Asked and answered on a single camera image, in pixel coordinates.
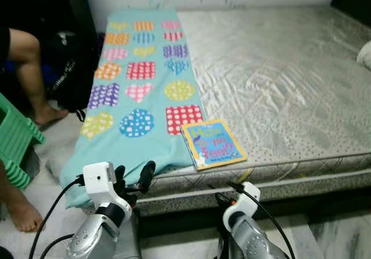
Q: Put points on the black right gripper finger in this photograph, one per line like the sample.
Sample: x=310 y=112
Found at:
x=222 y=199

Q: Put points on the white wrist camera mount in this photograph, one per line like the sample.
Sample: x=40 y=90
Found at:
x=243 y=204
x=101 y=183

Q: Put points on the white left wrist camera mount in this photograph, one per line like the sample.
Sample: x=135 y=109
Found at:
x=101 y=183

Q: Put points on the black bed frame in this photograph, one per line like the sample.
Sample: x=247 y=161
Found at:
x=313 y=204

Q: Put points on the green plastic stool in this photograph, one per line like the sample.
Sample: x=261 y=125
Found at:
x=17 y=137

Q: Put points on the teal blanket with coloured hearts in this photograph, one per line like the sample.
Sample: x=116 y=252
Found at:
x=133 y=131

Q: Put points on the person in black shorts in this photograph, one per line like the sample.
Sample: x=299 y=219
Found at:
x=29 y=73

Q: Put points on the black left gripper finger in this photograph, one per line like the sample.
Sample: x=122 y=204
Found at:
x=146 y=177
x=119 y=177

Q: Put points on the grey quilted mattress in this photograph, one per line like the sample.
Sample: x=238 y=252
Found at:
x=278 y=85

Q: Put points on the grey left robot leg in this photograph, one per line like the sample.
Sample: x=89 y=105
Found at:
x=128 y=236

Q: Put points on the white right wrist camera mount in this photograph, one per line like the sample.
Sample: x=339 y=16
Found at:
x=243 y=204

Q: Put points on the black bag with white print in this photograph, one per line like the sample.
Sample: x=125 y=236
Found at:
x=75 y=73

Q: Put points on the dark blue cloth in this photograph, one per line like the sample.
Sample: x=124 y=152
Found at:
x=49 y=73

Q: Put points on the blue yellow children's book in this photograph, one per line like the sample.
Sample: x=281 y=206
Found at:
x=213 y=144

